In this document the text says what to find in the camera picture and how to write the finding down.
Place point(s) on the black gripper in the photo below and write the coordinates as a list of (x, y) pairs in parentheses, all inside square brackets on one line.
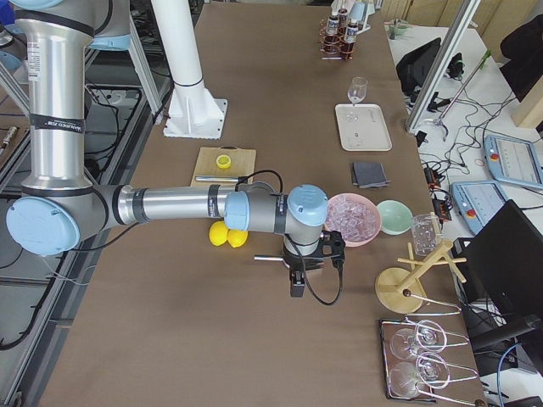
[(298, 264)]

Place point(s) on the copper wire bottle basket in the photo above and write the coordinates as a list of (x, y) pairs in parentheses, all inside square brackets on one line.
[(333, 47)]

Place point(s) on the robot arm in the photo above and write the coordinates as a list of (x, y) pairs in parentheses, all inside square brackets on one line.
[(60, 207)]

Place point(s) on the pink bowl of ice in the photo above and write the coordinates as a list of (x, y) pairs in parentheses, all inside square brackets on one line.
[(355, 217)]

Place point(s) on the green bowl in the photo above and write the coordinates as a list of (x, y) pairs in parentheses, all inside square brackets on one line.
[(396, 217)]

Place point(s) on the steel ice scoop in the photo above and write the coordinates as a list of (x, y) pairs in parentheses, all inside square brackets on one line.
[(271, 258)]

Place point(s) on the wooden cup tree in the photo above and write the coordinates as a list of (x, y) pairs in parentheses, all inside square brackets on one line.
[(401, 291)]

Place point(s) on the grey folded cloth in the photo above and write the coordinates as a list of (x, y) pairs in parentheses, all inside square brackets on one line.
[(368, 175)]

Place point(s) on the whole lemon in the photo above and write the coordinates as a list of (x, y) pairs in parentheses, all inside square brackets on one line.
[(237, 238), (218, 233)]

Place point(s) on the glass tumbler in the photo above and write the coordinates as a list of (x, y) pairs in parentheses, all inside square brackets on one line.
[(424, 233)]

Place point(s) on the steel muddler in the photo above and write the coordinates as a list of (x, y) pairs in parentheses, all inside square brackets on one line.
[(219, 179)]

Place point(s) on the cream serving tray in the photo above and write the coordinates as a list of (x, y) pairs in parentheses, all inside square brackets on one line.
[(362, 128)]

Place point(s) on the hanging wine glass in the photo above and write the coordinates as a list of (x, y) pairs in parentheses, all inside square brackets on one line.
[(414, 380), (418, 337)]

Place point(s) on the bamboo cutting board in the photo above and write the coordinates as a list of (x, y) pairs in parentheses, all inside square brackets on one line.
[(243, 163)]

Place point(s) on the lemon half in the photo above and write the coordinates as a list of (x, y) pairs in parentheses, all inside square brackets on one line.
[(223, 161)]

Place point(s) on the teach pendant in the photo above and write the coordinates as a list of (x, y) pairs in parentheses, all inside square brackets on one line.
[(513, 161), (477, 202)]

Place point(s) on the wine glass on tray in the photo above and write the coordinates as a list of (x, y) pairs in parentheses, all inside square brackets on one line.
[(357, 90)]

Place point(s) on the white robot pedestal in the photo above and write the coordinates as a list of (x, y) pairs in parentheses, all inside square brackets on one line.
[(193, 111)]

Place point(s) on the aluminium frame post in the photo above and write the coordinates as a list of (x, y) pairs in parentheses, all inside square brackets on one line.
[(448, 47)]

